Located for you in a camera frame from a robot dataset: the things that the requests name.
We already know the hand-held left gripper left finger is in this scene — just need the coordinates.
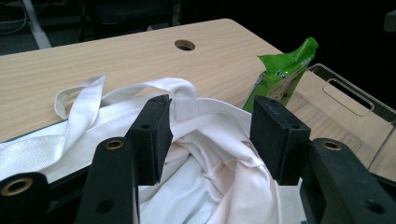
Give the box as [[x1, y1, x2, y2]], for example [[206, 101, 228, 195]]
[[125, 94, 174, 187]]

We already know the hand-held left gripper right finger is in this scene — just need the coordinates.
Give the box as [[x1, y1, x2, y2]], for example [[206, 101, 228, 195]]
[[249, 95, 312, 187]]

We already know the green snack packet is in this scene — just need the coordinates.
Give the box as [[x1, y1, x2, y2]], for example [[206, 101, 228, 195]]
[[242, 36, 319, 113]]

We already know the clear plastic container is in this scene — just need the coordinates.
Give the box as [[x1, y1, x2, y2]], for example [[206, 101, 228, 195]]
[[285, 63, 396, 175]]

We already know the white tote bag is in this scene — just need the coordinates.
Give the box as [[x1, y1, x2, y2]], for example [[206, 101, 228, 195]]
[[0, 74, 308, 224]]

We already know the white desk leg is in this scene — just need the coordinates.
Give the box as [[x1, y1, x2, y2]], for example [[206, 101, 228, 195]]
[[20, 0, 53, 50]]

